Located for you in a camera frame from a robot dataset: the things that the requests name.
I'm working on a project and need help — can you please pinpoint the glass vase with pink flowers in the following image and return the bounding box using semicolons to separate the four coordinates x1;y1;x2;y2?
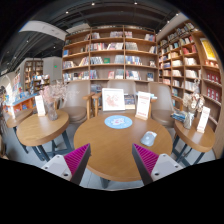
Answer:
40;81;67;121

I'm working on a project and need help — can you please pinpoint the light blue computer mouse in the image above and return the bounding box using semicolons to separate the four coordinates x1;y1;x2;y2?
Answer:
140;131;157;147

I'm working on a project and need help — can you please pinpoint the red and white sign stand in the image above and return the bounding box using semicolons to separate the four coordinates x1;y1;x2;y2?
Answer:
136;91;151;120

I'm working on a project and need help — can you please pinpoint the orange book display counter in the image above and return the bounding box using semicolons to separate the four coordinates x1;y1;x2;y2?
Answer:
3;94;36;115

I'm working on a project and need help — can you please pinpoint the white framed red picture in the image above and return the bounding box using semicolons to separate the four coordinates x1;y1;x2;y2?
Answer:
102;88;125;111

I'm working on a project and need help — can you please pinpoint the far left wooden table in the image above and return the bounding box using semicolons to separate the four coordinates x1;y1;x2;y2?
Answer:
6;109;33;131

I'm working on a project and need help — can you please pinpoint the middle beige armchair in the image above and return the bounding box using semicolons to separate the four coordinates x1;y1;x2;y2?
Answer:
91;79;138;117

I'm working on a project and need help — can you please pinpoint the round wooden centre table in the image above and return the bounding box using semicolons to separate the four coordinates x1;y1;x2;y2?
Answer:
74;113;173;188

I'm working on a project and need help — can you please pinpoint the left wooden side table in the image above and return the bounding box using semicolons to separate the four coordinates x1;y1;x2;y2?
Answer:
16;110;72;161

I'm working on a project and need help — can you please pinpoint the right beige armchair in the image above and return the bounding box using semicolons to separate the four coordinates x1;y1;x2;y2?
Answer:
148;82;175;128

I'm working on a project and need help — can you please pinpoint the white sign card left table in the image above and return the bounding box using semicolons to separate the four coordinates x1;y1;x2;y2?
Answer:
35;95;46;116

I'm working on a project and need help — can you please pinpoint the stack of books right table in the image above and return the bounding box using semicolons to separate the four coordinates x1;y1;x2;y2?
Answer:
171;111;187;122

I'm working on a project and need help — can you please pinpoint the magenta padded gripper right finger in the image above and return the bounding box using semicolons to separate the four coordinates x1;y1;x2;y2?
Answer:
131;143;184;186

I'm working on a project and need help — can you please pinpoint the large wooden centre bookshelf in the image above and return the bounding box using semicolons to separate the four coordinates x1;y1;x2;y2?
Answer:
61;23;160;88

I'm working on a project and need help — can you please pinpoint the distant wooden bookshelf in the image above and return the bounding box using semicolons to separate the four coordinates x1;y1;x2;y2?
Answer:
24;60;50;94

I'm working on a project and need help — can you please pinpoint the glass vase with dried flowers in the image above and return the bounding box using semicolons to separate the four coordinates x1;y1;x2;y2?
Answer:
183;79;205;129

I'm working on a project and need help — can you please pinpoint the dark book behind picture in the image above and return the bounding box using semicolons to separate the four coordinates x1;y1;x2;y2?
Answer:
124;94;135;109

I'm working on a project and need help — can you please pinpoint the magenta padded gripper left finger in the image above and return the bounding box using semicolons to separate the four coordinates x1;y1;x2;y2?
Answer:
41;143;92;186

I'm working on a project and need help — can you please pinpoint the white sign card right table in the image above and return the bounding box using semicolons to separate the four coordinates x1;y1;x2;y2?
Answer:
197;106;210;133

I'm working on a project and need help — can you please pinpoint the right wooden side table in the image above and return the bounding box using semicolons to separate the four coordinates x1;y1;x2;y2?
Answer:
172;118;215;166

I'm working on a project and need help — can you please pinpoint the wooden side table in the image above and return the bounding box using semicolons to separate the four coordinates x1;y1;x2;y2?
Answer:
16;110;72;161
172;118;215;166

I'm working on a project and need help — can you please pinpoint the left beige armchair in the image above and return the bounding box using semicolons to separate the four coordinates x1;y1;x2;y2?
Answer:
61;80;94;123

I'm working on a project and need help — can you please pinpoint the white sign card table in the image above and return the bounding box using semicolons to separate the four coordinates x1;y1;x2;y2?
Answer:
35;95;46;116
197;106;210;133

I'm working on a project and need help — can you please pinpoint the beige armchair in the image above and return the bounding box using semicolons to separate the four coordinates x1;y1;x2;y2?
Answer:
148;82;175;128
91;79;138;117
61;80;94;123

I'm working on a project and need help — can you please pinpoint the wooden right wall bookshelf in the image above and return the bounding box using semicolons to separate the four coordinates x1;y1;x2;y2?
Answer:
157;18;224;158

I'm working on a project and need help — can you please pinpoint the round blue mouse pad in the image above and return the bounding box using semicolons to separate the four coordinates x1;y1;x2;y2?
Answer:
104;115;132;129

